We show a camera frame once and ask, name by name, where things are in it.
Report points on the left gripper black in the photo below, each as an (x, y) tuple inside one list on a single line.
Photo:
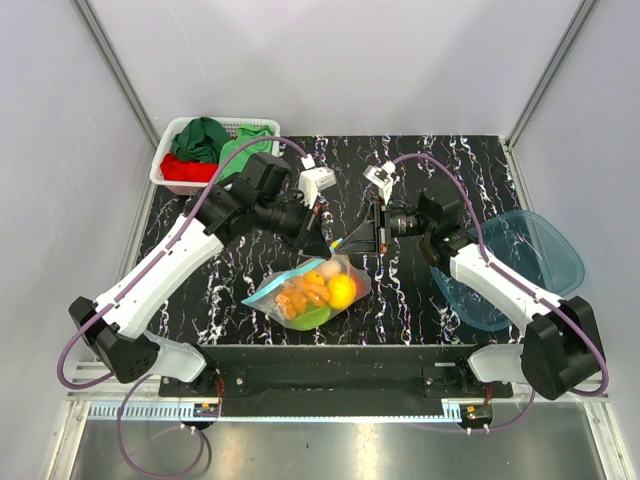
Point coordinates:
[(309, 238)]

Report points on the red cloth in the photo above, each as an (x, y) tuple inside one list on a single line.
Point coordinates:
[(176, 170)]

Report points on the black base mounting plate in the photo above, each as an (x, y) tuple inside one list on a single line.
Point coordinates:
[(346, 382)]

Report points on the yellow fake lemon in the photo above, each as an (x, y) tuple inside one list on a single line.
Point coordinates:
[(342, 289)]

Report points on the teal plastic container lid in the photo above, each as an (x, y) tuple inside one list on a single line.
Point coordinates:
[(472, 309)]

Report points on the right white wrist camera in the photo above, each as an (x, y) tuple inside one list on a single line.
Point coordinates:
[(382, 178)]

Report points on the orange fake food piece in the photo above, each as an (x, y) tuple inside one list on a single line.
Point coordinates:
[(302, 292)]

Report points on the aluminium frame rail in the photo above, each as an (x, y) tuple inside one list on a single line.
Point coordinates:
[(123, 432)]

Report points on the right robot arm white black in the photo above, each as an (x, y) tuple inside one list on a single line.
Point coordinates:
[(561, 346)]

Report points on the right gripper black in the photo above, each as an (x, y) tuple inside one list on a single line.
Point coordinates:
[(374, 235)]

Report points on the beige fake egg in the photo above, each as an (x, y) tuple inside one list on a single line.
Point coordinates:
[(329, 268)]

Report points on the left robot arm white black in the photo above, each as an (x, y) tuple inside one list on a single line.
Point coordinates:
[(115, 325)]

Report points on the clear zip top bag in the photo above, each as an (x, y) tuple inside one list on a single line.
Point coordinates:
[(263, 299)]

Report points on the dark green cloth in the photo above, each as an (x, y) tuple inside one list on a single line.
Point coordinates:
[(200, 141)]

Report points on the red fake bell pepper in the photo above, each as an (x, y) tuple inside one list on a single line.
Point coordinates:
[(361, 287)]

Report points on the green fake vegetable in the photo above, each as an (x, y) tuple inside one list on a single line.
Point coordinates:
[(311, 319)]

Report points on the teal plastic container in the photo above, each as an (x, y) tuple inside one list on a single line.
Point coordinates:
[(528, 244)]

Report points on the white plastic basket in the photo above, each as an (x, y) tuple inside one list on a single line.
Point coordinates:
[(242, 130)]

